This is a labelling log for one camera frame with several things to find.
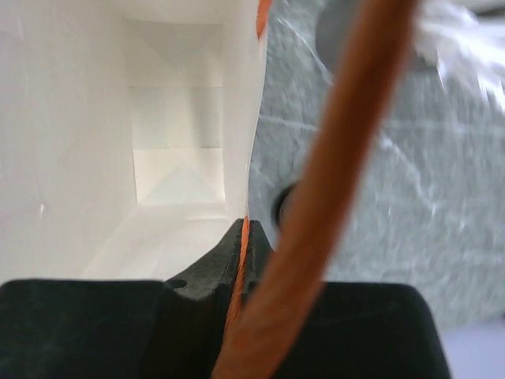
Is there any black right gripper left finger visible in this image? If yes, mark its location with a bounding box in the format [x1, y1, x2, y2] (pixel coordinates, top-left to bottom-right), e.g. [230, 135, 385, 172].
[166, 219, 243, 301]

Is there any grey straw holder cup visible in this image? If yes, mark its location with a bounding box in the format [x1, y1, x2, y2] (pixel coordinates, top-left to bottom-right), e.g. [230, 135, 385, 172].
[315, 0, 439, 74]

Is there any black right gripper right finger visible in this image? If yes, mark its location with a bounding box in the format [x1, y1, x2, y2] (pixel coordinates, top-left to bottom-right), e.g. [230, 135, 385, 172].
[242, 220, 272, 304]

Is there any brown paper takeout bag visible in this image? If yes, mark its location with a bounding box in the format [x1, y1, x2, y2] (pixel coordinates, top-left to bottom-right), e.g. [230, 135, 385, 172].
[0, 0, 421, 379]

